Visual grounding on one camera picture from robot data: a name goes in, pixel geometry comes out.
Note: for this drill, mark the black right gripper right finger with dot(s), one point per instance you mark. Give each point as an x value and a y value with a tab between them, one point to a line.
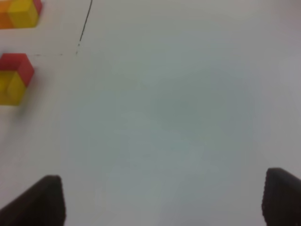
281	203

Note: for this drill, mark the yellow template cube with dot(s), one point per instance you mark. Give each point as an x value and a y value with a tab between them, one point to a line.
23	13

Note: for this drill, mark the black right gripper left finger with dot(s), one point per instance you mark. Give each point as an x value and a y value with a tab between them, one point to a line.
42	204

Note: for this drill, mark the red template cube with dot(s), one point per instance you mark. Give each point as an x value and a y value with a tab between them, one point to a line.
38	5

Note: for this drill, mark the orange template cube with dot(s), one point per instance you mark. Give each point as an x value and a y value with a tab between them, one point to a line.
5	21

